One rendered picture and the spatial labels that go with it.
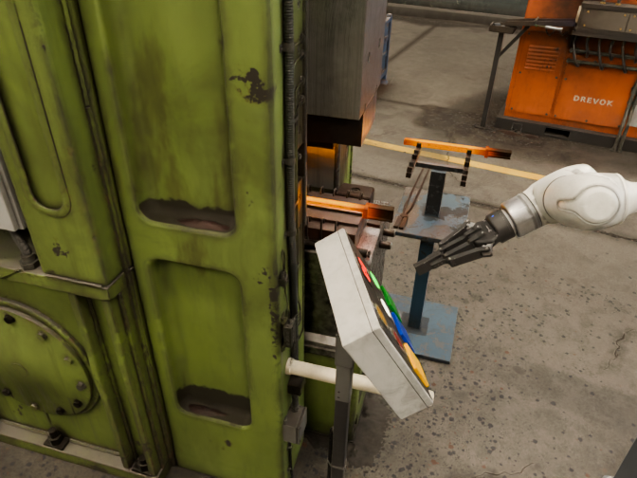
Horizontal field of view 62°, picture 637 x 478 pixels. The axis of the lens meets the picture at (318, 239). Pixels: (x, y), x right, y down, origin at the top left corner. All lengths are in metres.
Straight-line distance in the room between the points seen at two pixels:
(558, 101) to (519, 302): 2.50
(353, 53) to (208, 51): 0.35
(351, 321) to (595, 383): 1.90
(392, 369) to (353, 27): 0.78
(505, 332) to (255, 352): 1.59
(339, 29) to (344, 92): 0.15
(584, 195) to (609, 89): 4.05
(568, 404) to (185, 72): 2.09
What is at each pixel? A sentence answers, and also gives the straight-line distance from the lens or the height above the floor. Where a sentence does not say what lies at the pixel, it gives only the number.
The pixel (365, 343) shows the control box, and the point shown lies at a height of 1.16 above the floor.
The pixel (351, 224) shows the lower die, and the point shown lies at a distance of 1.66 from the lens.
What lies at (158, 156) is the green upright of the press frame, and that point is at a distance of 1.42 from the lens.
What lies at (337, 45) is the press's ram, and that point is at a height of 1.55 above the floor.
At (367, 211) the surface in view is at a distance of 1.69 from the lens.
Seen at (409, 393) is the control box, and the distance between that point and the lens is 1.16.
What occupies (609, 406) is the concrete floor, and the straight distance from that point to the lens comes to 2.74.
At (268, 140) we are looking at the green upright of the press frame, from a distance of 1.20.
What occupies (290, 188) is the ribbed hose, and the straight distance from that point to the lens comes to 1.31.
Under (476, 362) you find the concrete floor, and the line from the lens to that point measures 2.68.
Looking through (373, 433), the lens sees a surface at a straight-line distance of 2.33.
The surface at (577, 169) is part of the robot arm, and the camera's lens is 1.31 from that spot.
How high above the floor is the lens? 1.88
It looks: 34 degrees down
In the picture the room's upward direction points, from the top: 1 degrees clockwise
